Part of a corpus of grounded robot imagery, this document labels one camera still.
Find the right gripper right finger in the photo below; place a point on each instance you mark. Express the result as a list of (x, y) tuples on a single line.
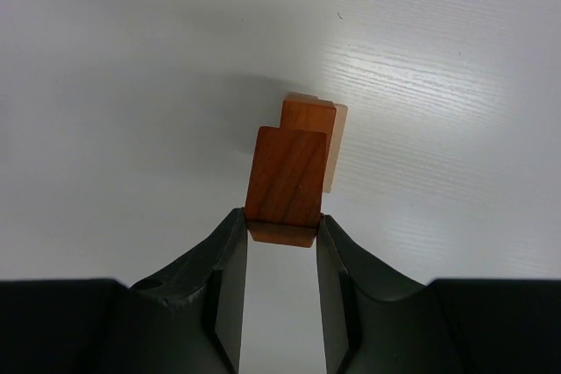
[(377, 320)]

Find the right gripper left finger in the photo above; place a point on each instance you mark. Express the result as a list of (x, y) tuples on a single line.
[(184, 318)]

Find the red-brown wedge block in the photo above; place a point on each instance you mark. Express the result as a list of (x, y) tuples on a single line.
[(284, 195)]

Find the long light wood plank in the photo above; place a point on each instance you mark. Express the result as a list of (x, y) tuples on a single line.
[(335, 146)]

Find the red-brown arch block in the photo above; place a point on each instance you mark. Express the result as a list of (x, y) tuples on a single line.
[(308, 116)]

